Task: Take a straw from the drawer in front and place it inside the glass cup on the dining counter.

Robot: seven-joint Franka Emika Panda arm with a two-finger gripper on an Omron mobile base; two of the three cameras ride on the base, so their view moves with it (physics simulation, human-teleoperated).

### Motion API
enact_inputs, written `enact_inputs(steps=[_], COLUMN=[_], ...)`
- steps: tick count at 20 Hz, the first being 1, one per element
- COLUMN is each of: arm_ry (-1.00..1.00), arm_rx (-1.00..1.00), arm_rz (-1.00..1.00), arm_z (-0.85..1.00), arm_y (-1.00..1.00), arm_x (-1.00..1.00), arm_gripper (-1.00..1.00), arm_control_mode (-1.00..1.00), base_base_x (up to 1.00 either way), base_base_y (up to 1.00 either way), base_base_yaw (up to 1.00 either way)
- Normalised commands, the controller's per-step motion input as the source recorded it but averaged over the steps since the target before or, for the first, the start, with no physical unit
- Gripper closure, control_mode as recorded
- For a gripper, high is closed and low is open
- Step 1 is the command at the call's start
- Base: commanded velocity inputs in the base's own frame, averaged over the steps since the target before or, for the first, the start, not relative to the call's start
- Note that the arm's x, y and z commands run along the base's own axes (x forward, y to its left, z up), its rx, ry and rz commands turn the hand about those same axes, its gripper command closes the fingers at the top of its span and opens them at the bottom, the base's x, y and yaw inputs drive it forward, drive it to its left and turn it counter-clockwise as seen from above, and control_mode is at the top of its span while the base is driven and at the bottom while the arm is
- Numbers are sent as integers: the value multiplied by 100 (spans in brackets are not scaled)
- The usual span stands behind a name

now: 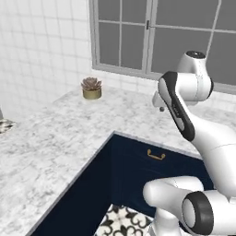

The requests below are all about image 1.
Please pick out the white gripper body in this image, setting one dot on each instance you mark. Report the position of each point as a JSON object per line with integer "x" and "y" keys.
{"x": 157, "y": 100}

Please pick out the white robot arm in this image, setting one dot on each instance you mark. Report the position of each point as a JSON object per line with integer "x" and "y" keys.
{"x": 212, "y": 144}

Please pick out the navy drawer front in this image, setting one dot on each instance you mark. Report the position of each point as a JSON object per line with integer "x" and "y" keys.
{"x": 144, "y": 172}

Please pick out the navy counter cabinet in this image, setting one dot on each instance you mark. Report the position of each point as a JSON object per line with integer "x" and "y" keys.
{"x": 86, "y": 196}

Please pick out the succulent in gold pot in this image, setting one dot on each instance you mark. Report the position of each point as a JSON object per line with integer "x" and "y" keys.
{"x": 91, "y": 89}

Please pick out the grey framed window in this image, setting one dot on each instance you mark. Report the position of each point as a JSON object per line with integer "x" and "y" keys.
{"x": 132, "y": 37}

